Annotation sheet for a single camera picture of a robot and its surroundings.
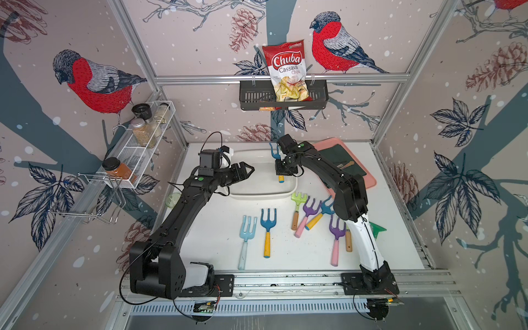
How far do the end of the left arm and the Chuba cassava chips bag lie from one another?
36cm

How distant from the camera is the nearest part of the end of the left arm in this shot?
27.3 inches

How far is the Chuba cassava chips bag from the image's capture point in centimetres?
83
